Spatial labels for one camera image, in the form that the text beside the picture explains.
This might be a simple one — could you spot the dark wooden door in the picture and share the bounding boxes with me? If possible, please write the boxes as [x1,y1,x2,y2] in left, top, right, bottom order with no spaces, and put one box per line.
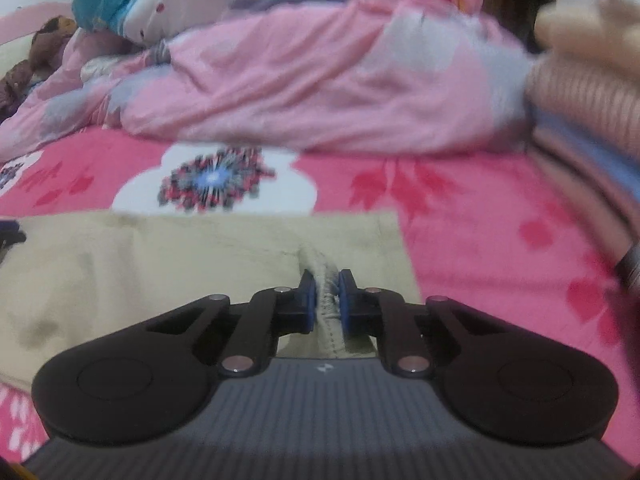
[472,0,558,53]

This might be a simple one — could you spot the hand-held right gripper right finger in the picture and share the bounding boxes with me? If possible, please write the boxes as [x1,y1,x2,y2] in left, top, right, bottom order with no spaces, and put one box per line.
[338,269,501,377]

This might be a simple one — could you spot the stack of folded clothes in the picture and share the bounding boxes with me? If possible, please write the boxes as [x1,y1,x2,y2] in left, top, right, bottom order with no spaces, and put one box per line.
[525,0,640,291]

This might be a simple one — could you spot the beige pants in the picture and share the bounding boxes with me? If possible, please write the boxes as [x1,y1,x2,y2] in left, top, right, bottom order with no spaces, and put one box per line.
[0,211,421,396]

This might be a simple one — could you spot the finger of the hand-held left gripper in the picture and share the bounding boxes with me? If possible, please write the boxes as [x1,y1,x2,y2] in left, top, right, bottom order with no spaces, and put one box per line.
[0,220,27,248]

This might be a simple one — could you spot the pink flower-print blanket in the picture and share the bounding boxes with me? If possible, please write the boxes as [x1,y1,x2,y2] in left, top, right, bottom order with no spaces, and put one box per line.
[0,125,640,461]

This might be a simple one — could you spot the pink floral quilt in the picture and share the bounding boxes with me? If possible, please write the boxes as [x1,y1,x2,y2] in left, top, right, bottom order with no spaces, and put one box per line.
[0,0,538,158]

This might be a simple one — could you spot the white knit cloth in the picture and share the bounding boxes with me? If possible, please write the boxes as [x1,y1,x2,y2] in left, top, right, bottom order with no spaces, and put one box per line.
[80,55,126,83]

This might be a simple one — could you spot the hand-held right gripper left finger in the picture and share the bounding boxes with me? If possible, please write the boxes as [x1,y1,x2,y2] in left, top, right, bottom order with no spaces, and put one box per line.
[146,269,318,376]

